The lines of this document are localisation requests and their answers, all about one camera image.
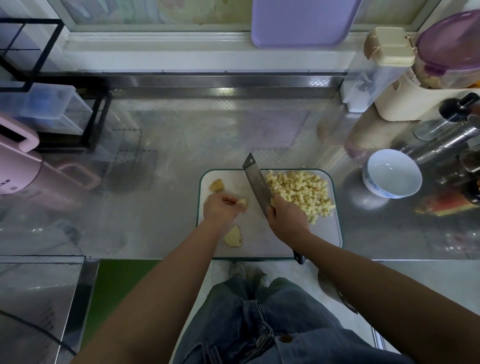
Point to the person's left hand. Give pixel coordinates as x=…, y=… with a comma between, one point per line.
x=221, y=210

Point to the person's right hand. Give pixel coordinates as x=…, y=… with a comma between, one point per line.
x=289, y=221

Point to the brown potato piece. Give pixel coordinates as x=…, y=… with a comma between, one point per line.
x=241, y=202

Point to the pile of yellow potato slices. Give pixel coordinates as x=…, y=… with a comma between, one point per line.
x=232, y=235

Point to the pile of diced potato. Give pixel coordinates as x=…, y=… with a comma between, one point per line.
x=300, y=191

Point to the steel cleaver knife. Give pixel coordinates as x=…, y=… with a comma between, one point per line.
x=257, y=180

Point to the white bowl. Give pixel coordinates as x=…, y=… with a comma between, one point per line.
x=392, y=173

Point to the person's right forearm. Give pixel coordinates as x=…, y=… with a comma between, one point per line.
x=397, y=300

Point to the person's left forearm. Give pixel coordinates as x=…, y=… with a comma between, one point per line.
x=146, y=300

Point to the metal bowl with scraps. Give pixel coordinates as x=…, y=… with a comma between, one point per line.
x=334, y=289

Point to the person's blue jeans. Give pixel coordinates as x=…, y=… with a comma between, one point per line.
x=259, y=322

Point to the white cutting board green rim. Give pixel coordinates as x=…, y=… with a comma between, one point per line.
x=326, y=232

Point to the green mat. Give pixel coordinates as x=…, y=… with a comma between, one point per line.
x=120, y=292

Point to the black metal rack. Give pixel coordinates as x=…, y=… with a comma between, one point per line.
x=97, y=120

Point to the cream plastic canister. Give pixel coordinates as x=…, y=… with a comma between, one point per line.
x=412, y=101

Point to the clear container cream lid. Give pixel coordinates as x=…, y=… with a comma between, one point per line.
x=375, y=71

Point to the sauce bottle red label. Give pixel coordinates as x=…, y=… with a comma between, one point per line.
x=471, y=191

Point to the glass bottle black cap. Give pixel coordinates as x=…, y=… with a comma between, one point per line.
x=446, y=120

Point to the glass jar red lid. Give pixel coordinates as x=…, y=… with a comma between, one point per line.
x=471, y=161

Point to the purple plastic cutting board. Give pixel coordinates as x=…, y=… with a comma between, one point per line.
x=306, y=21

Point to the clear plastic storage box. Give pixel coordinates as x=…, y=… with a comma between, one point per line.
x=45, y=109

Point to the steel bin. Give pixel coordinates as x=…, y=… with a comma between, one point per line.
x=41, y=311

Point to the pink kettle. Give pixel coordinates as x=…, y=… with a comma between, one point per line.
x=19, y=165

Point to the purple lid food container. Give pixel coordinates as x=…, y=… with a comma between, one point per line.
x=450, y=46

